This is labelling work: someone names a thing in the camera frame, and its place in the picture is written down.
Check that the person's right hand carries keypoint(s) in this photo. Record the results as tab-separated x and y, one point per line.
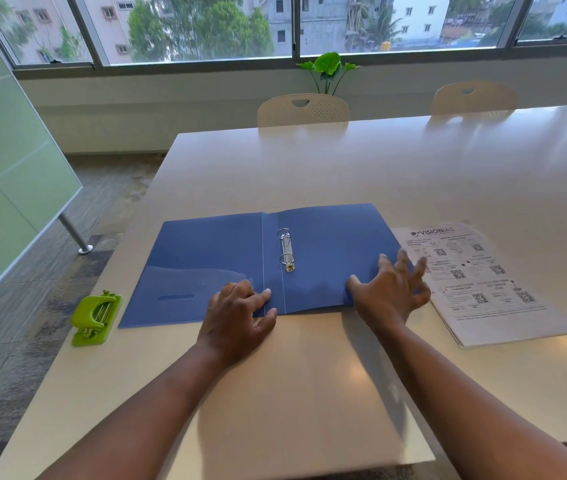
388	299

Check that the person's left hand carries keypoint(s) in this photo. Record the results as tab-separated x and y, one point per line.
231	327

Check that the person's left thumb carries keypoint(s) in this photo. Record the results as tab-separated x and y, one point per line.
266	322

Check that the person's right little finger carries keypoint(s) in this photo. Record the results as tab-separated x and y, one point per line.
422	298

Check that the person's right thumb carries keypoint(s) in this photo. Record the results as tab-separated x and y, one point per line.
357	288

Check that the person's right middle finger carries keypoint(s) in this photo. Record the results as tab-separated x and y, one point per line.
402	263

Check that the person's right forearm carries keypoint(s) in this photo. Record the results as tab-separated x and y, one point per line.
463	409

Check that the person's left forearm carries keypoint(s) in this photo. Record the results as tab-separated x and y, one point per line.
143	424

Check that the stack of printed paper sheets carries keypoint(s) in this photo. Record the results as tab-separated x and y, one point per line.
493	289

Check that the green hole punch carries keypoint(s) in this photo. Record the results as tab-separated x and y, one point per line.
94	319

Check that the beige plastic chair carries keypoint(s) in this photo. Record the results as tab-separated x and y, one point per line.
473	98
303	112

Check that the metal partition leg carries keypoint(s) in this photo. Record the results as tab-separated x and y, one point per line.
74	234

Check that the green leafy plant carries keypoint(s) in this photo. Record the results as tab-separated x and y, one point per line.
328	64

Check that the grey framed window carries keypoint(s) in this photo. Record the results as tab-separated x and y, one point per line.
296	32

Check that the green glass partition board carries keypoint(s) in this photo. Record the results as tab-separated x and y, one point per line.
8	159

